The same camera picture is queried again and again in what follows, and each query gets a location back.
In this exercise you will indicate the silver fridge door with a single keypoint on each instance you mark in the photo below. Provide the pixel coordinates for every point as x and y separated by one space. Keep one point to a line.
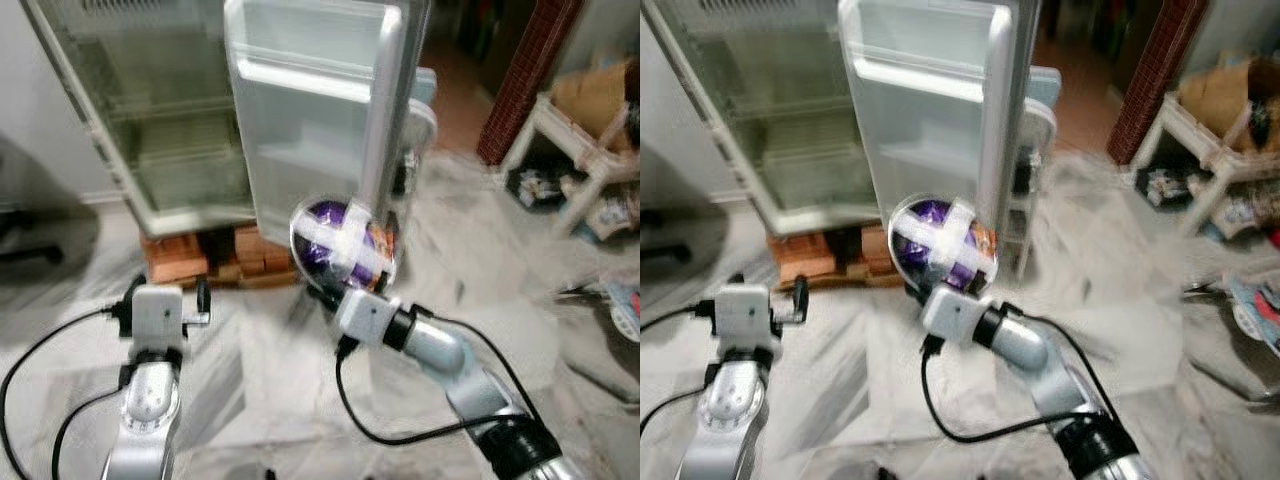
300 130
915 130

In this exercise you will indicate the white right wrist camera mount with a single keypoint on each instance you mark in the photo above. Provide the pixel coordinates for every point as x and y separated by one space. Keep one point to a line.
953 318
365 318

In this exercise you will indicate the blue seat cushion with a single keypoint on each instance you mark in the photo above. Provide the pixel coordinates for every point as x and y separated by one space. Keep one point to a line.
427 85
1045 85

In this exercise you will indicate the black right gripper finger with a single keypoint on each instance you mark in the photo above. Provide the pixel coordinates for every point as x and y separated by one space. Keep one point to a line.
903 280
309 280

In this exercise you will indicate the round purple taped container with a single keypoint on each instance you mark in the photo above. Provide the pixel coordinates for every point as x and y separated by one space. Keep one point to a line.
940 240
340 240

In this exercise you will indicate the black storage bin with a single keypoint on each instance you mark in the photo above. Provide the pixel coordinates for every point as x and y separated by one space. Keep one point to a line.
535 188
1165 188

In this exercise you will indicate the red clay brick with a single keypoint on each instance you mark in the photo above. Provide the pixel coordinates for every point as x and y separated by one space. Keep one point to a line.
250 250
280 262
800 258
872 250
178 258

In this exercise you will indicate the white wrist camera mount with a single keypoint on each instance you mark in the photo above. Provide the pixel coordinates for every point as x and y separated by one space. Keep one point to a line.
158 315
953 318
745 315
365 318

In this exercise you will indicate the blue red patterned object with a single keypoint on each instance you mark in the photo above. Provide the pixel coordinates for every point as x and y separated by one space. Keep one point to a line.
1258 310
622 305

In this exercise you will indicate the brown printed box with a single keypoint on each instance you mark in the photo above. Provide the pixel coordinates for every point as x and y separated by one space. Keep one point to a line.
615 212
1245 212

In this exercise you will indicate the red tiled pillar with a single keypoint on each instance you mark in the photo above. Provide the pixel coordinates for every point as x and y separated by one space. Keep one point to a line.
525 70
1155 70

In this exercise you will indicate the flat wooden board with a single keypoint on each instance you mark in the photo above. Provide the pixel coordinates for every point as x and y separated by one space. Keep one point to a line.
860 283
250 283

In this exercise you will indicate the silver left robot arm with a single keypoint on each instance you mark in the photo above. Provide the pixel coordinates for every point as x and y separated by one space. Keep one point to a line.
735 410
148 410

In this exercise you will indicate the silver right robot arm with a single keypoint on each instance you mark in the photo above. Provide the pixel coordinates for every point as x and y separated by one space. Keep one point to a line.
440 350
1025 350

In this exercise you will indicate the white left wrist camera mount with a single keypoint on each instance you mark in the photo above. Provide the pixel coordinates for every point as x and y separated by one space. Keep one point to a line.
158 315
745 315

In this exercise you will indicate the brown cardboard box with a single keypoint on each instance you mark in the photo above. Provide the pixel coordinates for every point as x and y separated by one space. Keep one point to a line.
1220 100
595 100

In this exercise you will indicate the clear fridge shelf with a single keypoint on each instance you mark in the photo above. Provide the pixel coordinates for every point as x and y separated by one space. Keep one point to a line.
170 110
800 110

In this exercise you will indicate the silver fridge cabinet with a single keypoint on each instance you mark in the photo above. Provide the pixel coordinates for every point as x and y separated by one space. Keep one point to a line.
790 160
160 160

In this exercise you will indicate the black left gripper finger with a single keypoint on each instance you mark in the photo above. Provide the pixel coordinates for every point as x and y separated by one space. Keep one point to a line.
137 288
737 282
801 293
204 298

